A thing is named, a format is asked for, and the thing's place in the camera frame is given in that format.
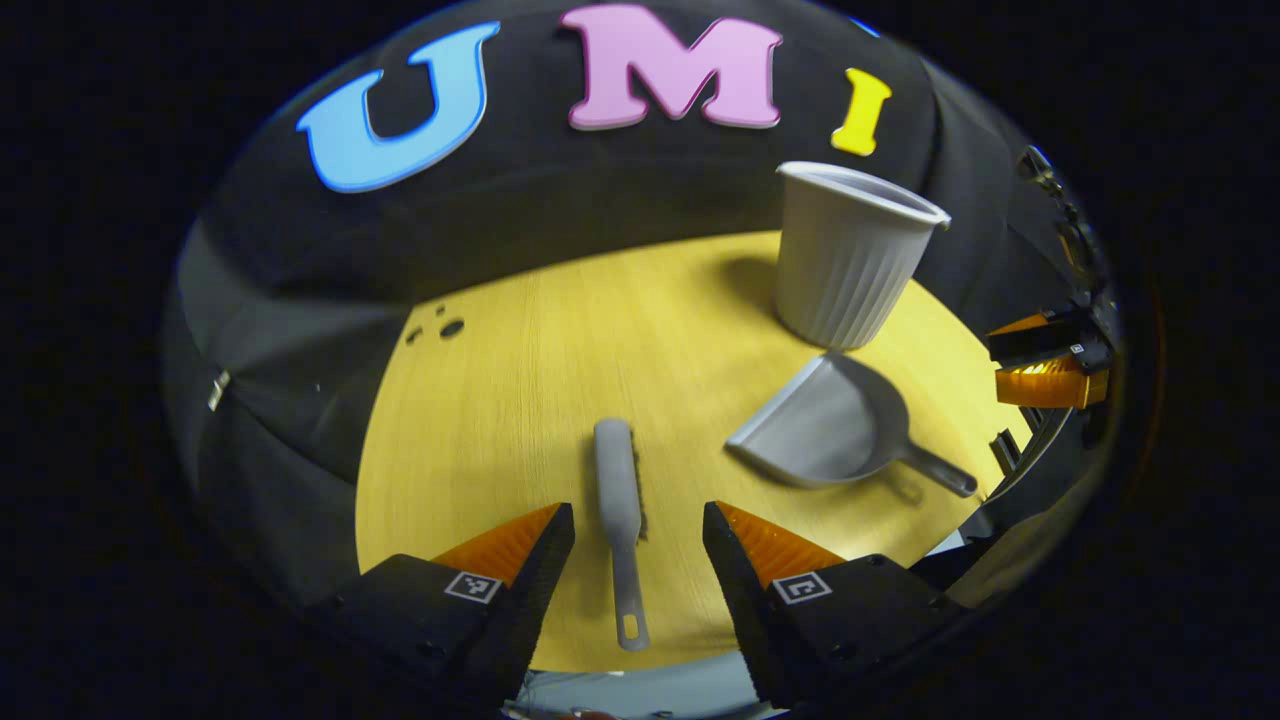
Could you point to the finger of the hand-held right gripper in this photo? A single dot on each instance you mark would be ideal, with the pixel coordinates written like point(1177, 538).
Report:
point(1045, 338)
point(1050, 385)

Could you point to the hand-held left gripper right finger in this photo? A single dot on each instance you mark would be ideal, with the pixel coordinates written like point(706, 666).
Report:
point(745, 590)

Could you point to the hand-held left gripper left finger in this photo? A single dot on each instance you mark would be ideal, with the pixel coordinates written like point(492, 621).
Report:
point(530, 590)

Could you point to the small grey broom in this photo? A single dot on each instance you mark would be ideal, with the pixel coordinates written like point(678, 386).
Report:
point(617, 490)

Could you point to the grey dustpan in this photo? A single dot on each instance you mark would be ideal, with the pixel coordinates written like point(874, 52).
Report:
point(820, 430)

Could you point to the grey ribbed garbage bin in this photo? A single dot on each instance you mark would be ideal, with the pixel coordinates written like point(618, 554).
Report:
point(840, 270)

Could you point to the yellow wooden desktop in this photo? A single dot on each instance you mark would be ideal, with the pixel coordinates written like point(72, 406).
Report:
point(500, 400)

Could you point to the metal clip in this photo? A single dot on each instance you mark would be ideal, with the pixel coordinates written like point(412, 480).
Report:
point(218, 390)

